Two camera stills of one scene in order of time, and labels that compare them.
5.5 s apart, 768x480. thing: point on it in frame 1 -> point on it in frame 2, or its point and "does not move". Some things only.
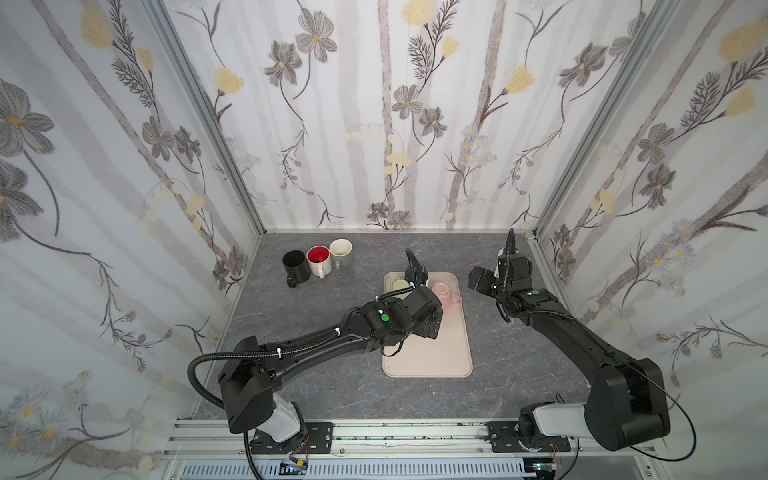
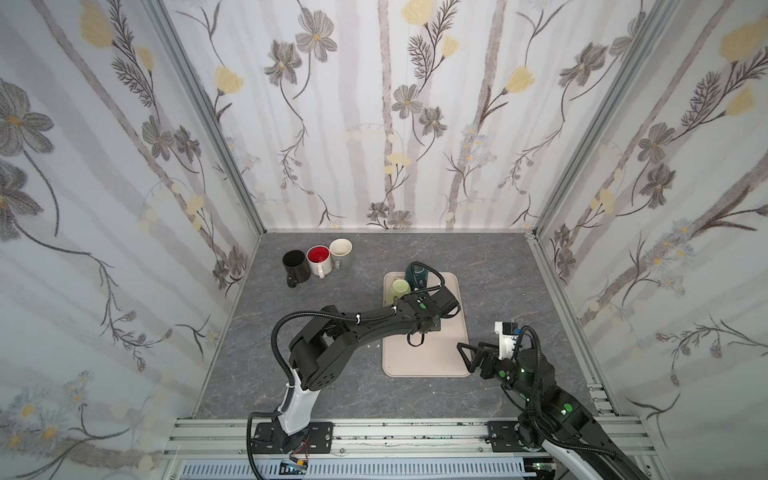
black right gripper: x=512 y=261 -> x=484 y=362
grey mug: x=341 y=253 does not move
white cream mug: x=319 y=259 does not move
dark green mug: x=417 y=274 does not move
